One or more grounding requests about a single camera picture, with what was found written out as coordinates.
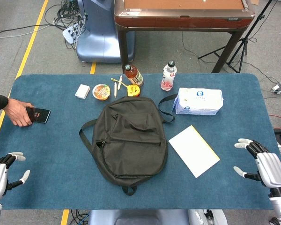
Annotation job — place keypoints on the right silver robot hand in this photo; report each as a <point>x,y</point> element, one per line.
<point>270,168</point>

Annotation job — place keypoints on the person's bare hand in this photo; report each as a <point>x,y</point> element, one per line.
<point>17,112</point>

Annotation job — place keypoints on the black backpack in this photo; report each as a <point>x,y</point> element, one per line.
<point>131,145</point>

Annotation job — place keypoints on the black phone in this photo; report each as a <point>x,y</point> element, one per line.
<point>41,115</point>

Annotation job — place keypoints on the white tissue pack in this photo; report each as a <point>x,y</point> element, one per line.
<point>199,102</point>

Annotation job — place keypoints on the black tripod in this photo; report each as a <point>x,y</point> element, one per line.
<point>242,49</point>

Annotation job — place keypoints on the white pen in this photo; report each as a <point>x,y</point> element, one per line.
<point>119,83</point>
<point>115,90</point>

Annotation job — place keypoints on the orange food cup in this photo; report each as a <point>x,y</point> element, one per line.
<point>101,92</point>

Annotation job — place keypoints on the brown tea bottle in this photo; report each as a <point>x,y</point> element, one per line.
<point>134,76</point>

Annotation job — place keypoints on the yellow tape measure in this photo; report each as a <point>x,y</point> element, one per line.
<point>133,91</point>

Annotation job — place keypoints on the white yellow-edged notebook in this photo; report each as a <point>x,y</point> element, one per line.
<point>194,152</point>

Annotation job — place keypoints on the blue felt table mat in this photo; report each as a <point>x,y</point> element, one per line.
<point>49,145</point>

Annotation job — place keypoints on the grey-blue robot torso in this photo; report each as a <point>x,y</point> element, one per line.
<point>140,218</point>

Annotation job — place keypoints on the small white box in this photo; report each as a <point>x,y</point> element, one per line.
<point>82,91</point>

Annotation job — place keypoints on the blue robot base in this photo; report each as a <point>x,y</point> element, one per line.
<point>100,35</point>

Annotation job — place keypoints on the clear bottle red label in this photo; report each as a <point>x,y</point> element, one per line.
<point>168,76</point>

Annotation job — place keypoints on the brown mahjong table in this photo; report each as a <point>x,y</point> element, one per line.
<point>182,21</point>

